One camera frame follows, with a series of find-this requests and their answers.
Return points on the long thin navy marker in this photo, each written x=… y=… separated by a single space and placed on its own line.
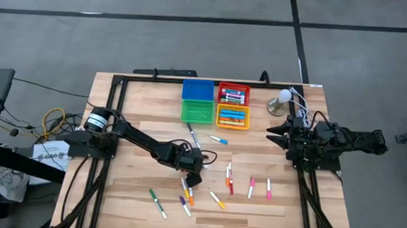
x=193 y=135

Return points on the dark green Expo marker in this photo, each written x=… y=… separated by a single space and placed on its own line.
x=232 y=102

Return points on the magenta Expo marker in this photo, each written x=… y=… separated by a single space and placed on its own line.
x=233 y=96

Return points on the thin light-blue-capped white marker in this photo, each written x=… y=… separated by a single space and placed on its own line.
x=219 y=139

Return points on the yellow-green highlighter pen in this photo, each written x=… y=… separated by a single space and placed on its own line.
x=231 y=123

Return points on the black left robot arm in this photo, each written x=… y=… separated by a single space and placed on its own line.
x=138 y=140

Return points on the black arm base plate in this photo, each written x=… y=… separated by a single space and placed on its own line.
x=324 y=165
x=81 y=149

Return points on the black stand beam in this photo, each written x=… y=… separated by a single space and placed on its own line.
x=27 y=167

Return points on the long black bar device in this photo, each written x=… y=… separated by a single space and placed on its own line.
x=163 y=72

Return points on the thin purple white marker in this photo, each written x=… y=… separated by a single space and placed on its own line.
x=184 y=206

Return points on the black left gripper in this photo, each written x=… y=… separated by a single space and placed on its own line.
x=184 y=159

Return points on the black curved chair back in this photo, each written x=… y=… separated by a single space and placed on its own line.
x=265 y=72

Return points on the light blue Expo marker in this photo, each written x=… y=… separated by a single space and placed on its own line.
x=234 y=93

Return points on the white patterned cloth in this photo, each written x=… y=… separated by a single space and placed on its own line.
x=8 y=185

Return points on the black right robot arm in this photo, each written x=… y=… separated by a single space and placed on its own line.
x=357 y=141

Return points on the red plastic mesh basket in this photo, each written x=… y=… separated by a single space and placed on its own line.
x=233 y=85

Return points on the orange highlighter pen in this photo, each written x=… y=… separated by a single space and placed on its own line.
x=231 y=120

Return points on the light blue highlighter pen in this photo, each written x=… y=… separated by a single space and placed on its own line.
x=231 y=116
x=232 y=112

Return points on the thin yellow white marker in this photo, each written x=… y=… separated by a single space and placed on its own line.
x=185 y=190
x=217 y=200

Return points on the green plastic mesh basket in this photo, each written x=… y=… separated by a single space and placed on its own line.
x=197 y=112

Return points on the white bulb brass lamp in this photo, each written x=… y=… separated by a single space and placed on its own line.
x=284 y=95

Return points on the light green Expo marker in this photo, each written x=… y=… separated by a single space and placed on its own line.
x=232 y=99

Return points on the thin red white marker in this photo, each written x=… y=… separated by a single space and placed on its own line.
x=231 y=181

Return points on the thin green white marker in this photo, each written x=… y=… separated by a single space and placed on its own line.
x=157 y=203

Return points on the blue plastic mesh basket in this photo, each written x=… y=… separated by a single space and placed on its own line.
x=198 y=89

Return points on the white printed paper sheet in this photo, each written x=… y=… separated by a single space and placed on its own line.
x=50 y=156

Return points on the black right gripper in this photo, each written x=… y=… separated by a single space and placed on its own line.
x=299 y=142

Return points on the yellow plastic mesh basket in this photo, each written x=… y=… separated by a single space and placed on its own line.
x=247 y=127

